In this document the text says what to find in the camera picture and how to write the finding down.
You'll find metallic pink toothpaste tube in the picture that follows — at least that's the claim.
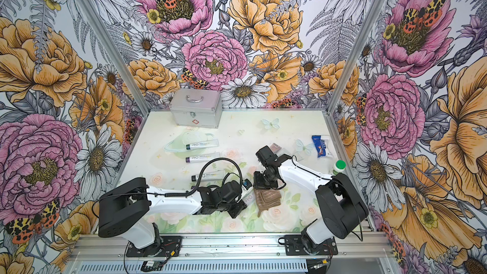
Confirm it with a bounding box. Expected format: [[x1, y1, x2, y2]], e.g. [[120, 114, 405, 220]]
[[270, 143, 282, 154]]

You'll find pink cap toothpaste tube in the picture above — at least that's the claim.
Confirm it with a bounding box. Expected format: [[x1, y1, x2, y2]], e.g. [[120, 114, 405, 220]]
[[243, 192, 256, 206]]

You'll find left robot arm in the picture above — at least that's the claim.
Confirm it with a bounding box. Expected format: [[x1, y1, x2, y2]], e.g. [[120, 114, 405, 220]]
[[98, 177, 252, 254]]

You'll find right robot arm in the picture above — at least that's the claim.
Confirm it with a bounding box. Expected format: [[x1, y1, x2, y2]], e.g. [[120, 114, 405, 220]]
[[254, 146, 369, 255]]

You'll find purple cap toothpaste tube upper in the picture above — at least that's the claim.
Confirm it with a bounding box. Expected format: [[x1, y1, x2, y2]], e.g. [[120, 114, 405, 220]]
[[185, 152, 220, 163]]

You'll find dark green cap toothpaste tube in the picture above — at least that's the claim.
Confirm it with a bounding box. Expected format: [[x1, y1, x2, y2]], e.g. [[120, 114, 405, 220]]
[[186, 139, 219, 150]]

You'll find blue bandage packet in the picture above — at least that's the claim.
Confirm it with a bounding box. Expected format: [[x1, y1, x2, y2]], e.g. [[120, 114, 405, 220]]
[[311, 135, 332, 158]]

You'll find green cap white bottle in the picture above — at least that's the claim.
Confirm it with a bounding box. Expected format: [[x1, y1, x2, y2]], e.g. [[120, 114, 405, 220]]
[[332, 160, 347, 175]]

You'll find silver metal first-aid case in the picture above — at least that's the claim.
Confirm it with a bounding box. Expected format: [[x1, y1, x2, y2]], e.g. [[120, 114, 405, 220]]
[[169, 88, 223, 128]]

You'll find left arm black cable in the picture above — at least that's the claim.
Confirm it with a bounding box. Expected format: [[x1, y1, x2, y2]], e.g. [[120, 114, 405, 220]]
[[121, 157, 244, 244]]

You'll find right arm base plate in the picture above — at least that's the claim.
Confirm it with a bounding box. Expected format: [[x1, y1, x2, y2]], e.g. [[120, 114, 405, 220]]
[[278, 234, 338, 256]]

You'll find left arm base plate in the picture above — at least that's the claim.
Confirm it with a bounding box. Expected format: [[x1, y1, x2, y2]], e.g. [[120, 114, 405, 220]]
[[125, 235, 183, 258]]

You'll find aluminium front rail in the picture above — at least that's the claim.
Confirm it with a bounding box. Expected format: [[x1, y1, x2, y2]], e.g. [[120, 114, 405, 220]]
[[64, 232, 401, 273]]

